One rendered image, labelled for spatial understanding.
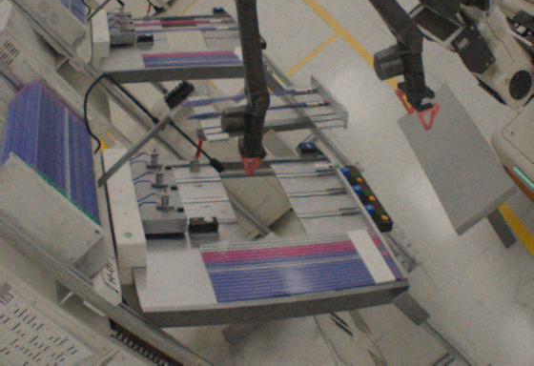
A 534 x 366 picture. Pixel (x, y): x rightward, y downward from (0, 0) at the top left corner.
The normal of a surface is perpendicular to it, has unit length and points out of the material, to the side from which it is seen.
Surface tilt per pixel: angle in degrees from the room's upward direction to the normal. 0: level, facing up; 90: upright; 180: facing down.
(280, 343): 0
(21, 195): 90
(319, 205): 45
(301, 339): 0
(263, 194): 90
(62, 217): 90
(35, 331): 90
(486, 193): 0
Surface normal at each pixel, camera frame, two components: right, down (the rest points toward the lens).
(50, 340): 0.33, 0.52
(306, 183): 0.11, -0.86
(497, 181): -0.60, -0.58
